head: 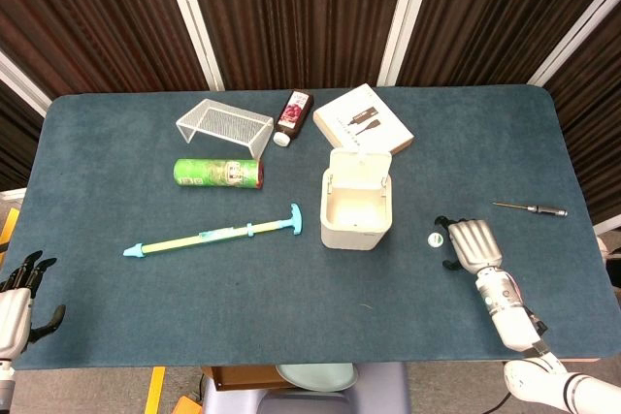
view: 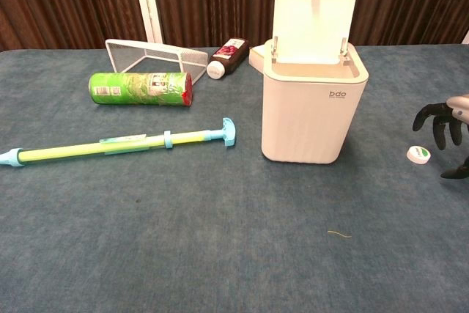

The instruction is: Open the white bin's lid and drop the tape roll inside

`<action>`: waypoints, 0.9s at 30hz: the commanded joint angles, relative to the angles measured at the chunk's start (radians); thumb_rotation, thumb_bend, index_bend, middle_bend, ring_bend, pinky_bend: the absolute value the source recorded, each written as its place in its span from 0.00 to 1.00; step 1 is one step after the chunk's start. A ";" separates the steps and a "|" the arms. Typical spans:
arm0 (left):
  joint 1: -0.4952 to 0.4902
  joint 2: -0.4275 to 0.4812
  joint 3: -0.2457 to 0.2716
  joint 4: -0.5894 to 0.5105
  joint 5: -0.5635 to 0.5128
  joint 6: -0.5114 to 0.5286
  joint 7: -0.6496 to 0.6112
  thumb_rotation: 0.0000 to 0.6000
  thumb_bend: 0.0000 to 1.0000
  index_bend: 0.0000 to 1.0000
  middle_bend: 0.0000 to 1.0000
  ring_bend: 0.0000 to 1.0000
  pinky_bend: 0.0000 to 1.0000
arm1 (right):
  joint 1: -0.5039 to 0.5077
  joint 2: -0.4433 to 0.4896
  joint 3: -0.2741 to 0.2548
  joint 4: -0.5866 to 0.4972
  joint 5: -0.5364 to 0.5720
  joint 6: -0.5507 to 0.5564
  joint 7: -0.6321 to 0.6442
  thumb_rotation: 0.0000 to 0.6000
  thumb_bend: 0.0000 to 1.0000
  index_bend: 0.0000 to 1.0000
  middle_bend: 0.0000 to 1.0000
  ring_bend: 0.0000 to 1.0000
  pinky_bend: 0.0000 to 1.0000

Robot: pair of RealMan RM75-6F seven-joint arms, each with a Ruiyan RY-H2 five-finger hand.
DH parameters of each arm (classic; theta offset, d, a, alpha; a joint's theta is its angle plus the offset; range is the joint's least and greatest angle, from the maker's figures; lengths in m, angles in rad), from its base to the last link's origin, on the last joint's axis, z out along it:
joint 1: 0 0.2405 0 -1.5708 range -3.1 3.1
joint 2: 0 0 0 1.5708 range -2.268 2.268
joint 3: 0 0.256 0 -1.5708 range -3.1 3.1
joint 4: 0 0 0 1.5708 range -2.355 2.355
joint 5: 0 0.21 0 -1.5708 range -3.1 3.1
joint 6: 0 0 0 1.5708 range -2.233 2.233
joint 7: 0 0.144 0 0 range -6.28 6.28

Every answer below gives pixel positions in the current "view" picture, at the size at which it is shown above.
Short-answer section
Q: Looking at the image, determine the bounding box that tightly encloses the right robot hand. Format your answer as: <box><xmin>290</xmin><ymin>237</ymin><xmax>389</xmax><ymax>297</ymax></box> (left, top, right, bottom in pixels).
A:
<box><xmin>412</xmin><ymin>95</ymin><xmax>469</xmax><ymax>180</ymax></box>

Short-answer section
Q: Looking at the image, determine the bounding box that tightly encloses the small white round cap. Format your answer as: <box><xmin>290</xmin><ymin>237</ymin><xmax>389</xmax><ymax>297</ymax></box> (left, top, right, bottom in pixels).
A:
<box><xmin>406</xmin><ymin>145</ymin><xmax>432</xmax><ymax>165</ymax></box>

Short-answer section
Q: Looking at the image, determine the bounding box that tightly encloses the white square lidded bin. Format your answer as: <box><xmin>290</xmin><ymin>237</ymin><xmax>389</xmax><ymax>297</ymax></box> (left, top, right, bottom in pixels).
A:
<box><xmin>260</xmin><ymin>0</ymin><xmax>370</xmax><ymax>164</ymax></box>

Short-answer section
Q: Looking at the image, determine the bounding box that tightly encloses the green cylindrical chips can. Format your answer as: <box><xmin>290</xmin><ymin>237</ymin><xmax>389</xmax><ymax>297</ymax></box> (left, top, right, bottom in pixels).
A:
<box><xmin>88</xmin><ymin>70</ymin><xmax>194</xmax><ymax>108</ymax></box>

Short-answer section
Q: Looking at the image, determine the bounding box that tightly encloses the white flat product box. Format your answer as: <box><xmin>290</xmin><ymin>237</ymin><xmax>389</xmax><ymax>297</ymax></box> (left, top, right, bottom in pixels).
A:
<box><xmin>248</xmin><ymin>43</ymin><xmax>279</xmax><ymax>74</ymax></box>

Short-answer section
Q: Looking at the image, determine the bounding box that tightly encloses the dark bottle with white cap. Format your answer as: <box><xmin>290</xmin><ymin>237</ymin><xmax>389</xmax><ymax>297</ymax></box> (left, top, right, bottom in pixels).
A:
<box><xmin>206</xmin><ymin>37</ymin><xmax>250</xmax><ymax>81</ymax></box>

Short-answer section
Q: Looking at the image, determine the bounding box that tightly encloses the blue table cloth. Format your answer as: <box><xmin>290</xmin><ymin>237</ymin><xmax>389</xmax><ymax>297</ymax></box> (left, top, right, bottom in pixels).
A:
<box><xmin>0</xmin><ymin>43</ymin><xmax>469</xmax><ymax>313</ymax></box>

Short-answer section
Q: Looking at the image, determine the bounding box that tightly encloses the blue yellow toy water pump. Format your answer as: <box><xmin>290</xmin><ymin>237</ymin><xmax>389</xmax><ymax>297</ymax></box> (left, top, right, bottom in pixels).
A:
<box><xmin>0</xmin><ymin>117</ymin><xmax>237</xmax><ymax>167</ymax></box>

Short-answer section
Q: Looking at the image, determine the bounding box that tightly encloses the white wire mesh rack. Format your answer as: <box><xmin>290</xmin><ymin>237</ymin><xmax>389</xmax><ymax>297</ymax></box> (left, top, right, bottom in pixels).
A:
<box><xmin>105</xmin><ymin>38</ymin><xmax>210</xmax><ymax>85</ymax></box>

